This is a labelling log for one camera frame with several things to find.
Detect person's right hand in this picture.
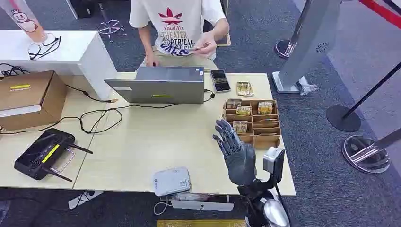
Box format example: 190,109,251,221
145,53,160,67

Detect person's left hand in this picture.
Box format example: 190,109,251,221
194,31,218,60

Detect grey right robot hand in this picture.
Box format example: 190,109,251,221
212,119,258,187

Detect yellow floor tape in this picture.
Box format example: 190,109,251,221
216,33,232,47

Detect grey laptop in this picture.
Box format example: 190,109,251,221
105,66,206,105

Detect person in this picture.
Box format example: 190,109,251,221
129,0,230,71

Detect wooden card box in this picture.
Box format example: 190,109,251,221
222,98,282,150

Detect black smartphone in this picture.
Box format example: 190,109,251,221
210,68,232,93

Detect chrome chair base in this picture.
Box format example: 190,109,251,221
97,19,127,43

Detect white power strip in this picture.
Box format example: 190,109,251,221
170,199,235,212

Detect stack of key cards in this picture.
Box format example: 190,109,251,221
236,81,255,98

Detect dark brown key card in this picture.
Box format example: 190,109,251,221
226,98,243,109

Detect small white device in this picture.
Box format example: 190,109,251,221
152,166,192,197

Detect gold patterned panel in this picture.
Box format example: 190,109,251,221
157,219,246,227

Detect white cabinet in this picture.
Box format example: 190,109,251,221
0,30,118,101

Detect chrome stanchion with round base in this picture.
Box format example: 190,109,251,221
274,0,314,60

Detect pale wooden desk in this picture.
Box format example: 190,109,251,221
0,75,109,190
72,72,296,197

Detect clear plastic bag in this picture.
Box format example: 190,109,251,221
296,82,320,96

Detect grey kiosk stand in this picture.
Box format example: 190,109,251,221
271,0,343,95

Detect black stanchion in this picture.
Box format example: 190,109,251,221
325,61,401,133

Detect black framed glasses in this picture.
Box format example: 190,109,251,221
27,35,62,61

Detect chrome stanchion with clear base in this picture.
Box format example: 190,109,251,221
341,128,401,175

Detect brown cardboard box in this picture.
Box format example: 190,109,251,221
0,70,69,131

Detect orange cartoon cylinder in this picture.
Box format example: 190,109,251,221
0,0,56,44

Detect black controller with antennas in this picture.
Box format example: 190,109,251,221
14,128,94,183

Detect red barrier belt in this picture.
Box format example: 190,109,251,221
358,0,401,29

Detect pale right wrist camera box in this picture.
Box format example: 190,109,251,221
263,146,286,184

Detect long black laptop cable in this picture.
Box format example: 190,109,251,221
0,89,216,135

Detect black cable with gold plug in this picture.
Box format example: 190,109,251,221
66,84,119,104

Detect thin white cable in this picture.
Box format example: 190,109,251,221
153,196,172,216

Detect bundle of black cable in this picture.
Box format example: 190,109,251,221
0,62,30,78

